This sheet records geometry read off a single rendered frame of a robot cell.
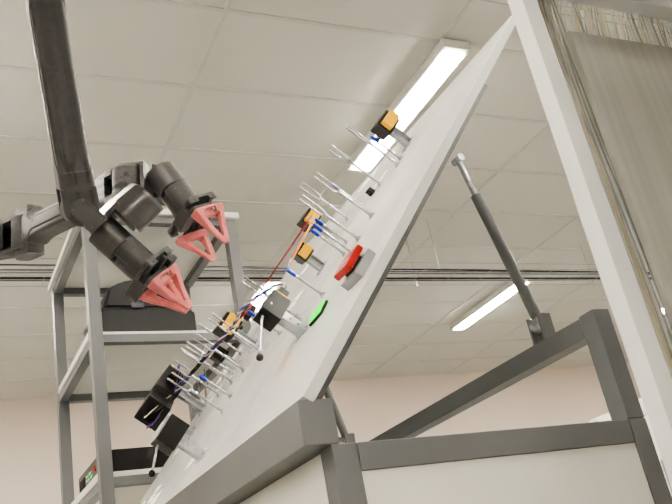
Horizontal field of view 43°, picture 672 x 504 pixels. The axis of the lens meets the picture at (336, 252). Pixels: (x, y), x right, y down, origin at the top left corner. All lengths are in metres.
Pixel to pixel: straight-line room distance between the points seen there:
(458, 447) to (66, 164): 0.76
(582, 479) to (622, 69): 0.64
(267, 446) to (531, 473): 0.40
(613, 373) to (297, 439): 0.61
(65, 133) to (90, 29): 2.81
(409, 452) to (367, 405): 9.17
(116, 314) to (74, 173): 1.20
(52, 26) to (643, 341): 0.99
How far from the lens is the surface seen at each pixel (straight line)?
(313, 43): 4.47
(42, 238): 1.89
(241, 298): 2.64
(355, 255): 1.36
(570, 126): 1.23
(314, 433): 1.18
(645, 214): 1.27
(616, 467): 1.47
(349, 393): 10.36
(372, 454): 1.21
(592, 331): 1.57
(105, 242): 1.46
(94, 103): 4.70
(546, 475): 1.38
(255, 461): 1.33
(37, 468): 9.19
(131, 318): 2.60
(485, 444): 1.32
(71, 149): 1.44
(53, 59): 1.44
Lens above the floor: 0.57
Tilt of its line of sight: 24 degrees up
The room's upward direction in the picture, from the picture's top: 11 degrees counter-clockwise
